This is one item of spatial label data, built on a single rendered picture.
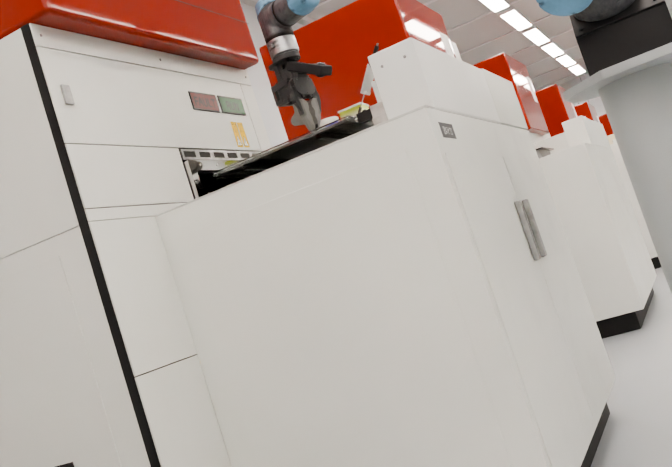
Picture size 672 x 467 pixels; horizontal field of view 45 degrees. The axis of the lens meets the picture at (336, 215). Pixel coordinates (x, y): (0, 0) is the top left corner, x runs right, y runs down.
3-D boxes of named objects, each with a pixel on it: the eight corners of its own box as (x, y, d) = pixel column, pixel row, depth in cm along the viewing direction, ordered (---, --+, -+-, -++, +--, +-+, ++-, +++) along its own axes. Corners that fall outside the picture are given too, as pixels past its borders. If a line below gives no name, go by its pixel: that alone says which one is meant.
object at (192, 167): (194, 201, 185) (181, 161, 186) (284, 195, 225) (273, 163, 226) (200, 198, 184) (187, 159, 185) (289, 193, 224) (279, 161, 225)
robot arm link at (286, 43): (300, 34, 206) (278, 34, 200) (306, 51, 206) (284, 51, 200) (281, 47, 211) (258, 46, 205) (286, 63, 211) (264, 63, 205)
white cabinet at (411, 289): (272, 605, 162) (154, 217, 169) (422, 452, 250) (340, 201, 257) (588, 558, 137) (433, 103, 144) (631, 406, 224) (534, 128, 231)
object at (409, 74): (389, 125, 154) (366, 56, 155) (466, 136, 204) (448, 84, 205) (434, 107, 150) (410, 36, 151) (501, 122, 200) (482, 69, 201)
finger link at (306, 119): (301, 140, 206) (291, 106, 207) (318, 132, 202) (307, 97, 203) (293, 140, 203) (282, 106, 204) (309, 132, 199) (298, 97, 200)
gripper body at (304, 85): (297, 108, 211) (283, 64, 212) (320, 95, 205) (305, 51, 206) (276, 109, 205) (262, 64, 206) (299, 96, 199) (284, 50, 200)
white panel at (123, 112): (79, 225, 152) (20, 27, 156) (282, 207, 227) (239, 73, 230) (91, 220, 151) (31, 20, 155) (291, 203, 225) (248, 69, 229)
